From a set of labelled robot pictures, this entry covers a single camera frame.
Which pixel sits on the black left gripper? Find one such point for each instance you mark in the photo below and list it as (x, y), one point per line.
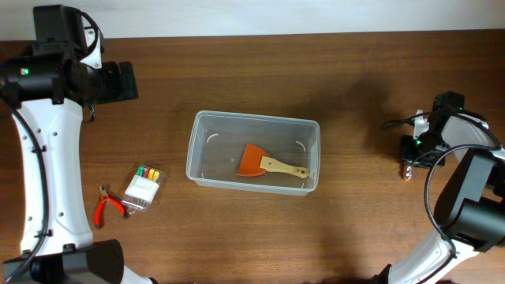
(122, 90)

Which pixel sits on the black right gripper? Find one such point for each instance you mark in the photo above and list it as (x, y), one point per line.
(406, 157)

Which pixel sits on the orange socket bit rail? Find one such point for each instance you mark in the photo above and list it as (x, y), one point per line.
(407, 173)

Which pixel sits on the clear case coloured bits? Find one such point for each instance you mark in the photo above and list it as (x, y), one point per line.
(142, 189)

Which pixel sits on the orange scraper wooden handle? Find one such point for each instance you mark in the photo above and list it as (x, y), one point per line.
(256, 162)

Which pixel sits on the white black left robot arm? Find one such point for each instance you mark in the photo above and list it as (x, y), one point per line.
(46, 88)

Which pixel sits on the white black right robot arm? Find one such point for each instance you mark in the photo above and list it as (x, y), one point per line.
(463, 192)

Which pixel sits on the clear plastic container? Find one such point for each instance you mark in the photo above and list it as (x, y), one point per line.
(218, 141)

